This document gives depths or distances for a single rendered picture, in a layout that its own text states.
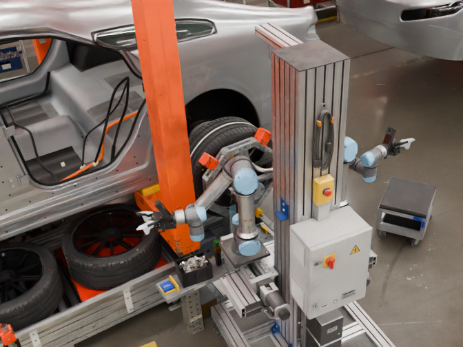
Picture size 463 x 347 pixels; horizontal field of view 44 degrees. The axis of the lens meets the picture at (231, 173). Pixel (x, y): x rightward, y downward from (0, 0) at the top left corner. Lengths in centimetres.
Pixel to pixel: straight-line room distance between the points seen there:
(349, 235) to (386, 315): 142
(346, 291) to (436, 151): 299
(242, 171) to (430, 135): 349
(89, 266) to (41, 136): 113
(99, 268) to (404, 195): 230
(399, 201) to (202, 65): 181
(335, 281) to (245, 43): 176
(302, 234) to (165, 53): 114
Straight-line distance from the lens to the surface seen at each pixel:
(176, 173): 336
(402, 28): 572
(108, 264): 382
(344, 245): 278
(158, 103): 310
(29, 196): 374
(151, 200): 398
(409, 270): 444
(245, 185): 279
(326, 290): 293
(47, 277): 386
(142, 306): 397
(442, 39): 565
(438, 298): 430
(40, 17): 353
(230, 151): 357
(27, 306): 376
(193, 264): 360
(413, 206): 447
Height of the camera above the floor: 304
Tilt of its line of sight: 35 degrees down
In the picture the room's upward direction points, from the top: 4 degrees counter-clockwise
